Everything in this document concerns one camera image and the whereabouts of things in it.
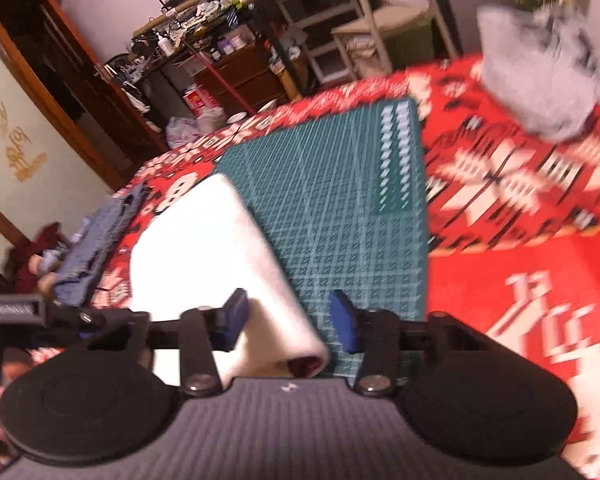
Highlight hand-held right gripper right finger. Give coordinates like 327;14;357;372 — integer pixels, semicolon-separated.
328;289;486;397

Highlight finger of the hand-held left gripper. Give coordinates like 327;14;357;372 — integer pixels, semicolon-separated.
42;305;108;348

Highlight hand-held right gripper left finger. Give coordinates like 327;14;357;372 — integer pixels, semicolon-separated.
87;287;251;398

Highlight white knit sweater vest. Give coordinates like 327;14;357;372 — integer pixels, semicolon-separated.
127;173;331;386

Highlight dark red clothes pile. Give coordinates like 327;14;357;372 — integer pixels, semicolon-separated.
12;222;76;296

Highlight blue denim jeans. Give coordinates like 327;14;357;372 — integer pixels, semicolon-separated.
54;182;148;306

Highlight green cutting mat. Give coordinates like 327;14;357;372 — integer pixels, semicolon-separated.
212;97;428;386

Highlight red patterned blanket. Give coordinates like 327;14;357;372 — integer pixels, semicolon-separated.
30;55;600;480

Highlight white plastic bag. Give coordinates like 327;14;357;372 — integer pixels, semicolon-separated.
166;115;203;150

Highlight red and white box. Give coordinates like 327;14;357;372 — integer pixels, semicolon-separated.
182;85;221;118

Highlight dark wooden door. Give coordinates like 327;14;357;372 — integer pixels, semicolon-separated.
0;0;171;191

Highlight brown wooden cabinet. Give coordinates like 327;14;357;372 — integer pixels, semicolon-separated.
145;42;288;116

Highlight white drawer unit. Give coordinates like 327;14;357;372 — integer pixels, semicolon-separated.
277;0;366;83

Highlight beige chair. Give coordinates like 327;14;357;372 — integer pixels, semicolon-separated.
332;0;458;81

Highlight grey garment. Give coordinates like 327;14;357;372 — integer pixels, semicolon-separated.
477;2;600;143

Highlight red broom handle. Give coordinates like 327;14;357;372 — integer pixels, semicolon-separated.
185;40;256;113

